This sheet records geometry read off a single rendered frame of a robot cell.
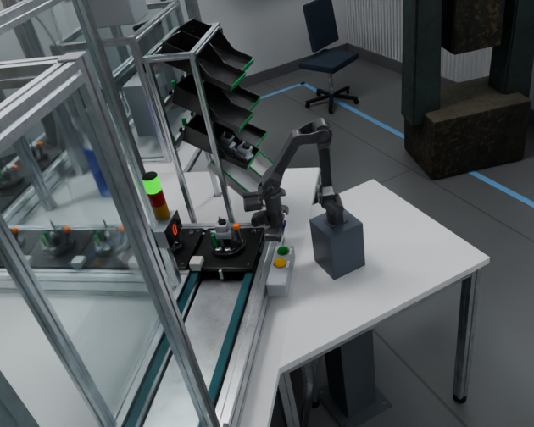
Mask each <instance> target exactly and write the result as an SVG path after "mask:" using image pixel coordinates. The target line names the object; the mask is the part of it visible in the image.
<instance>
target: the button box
mask: <svg viewBox="0 0 534 427"><path fill-rule="evenodd" d="M279 247H282V246H276V247H275V252H274V255H273V258H272V262H271V266H270V271H269V274H268V278H267V281H266V289H267V292H268V296H269V297H287V294H288V290H289V286H290V282H291V278H292V271H293V266H294V263H295V258H296V257H295V252H294V246H285V247H288V253H286V254H283V255H281V254H279V253H278V251H277V250H278V248H279ZM278 258H283V259H285V261H286V264H285V265H284V266H283V267H280V268H278V267H276V266H275V261H276V259H278Z"/></svg>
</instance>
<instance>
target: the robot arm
mask: <svg viewBox="0 0 534 427"><path fill-rule="evenodd" d="M312 132H313V133H312ZM310 133H311V134H310ZM331 138H332V130H331V127H330V124H329V122H328V120H327V119H325V118H318V119H315V120H314V121H312V122H309V123H307V124H306V125H304V126H302V127H300V128H299V129H296V130H293V131H292V132H291V133H290V136H289V137H288V139H287V141H286V144H285V145H284V147H283V148H282V150H281V152H280V154H279V156H278V157H277V159H276V161H275V162H274V164H273V165H272V166H271V167H269V168H268V169H267V170H266V171H265V172H264V174H263V175H262V178H261V180H262V181H261V182H260V184H259V186H258V191H254V192H245V193H243V194H242V196H243V206H244V211H245V212H249V211H255V210H261V209H262V207H263V206H264V204H263V200H264V201H265V207H266V210H262V211H259V212H256V213H254V214H253V216H252V218H251V222H252V223H251V225H253V227H257V226H260V225H263V224H265V226H269V225H270V228H269V229H266V230H265V232H264V241H278V242H281V239H282V236H283V233H284V230H285V227H286V220H284V219H285V214H284V213H286V215H288V213H289V207H288V206H287V205H282V204H281V197H284V196H285V195H286V191H285V189H283V188H281V187H280V186H281V182H282V177H283V175H284V172H285V171H286V168H287V166H288V165H289V163H290V162H291V160H292V158H293V156H294V155H295V153H296V151H297V150H298V148H299V147H300V146H301V145H303V144H315V143H316V144H317V149H318V159H319V168H320V184H319V185H316V190H317V192H316V196H317V199H318V203H319V204H320V205H321V207H322V208H323V209H326V216H327V218H325V219H324V221H325V222H326V223H327V224H328V225H329V226H330V227H331V228H332V229H334V228H336V227H337V226H340V225H343V224H345V223H347V222H348V221H347V220H346V219H345V218H343V210H344V207H343V204H342V199H341V197H340V195H339V194H337V193H335V192H334V189H333V186H332V180H331V159H330V145H331Z"/></svg>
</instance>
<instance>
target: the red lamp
mask: <svg viewBox="0 0 534 427"><path fill-rule="evenodd" d="M147 196H148V199H149V202H150V204H151V206H152V207H154V208H158V207H161V206H163V205H164V204H165V203H166V200H165V197H164V193H163V190H161V191H160V192H158V193H156V194H147Z"/></svg>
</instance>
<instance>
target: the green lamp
mask: <svg viewBox="0 0 534 427"><path fill-rule="evenodd" d="M142 182H143V185H144V187H145V189H146V192H147V194H156V193H158V192H160V191H161V190H162V186H161V184H160V181H159V177H158V176H157V177H156V178H155V179H153V180H142Z"/></svg>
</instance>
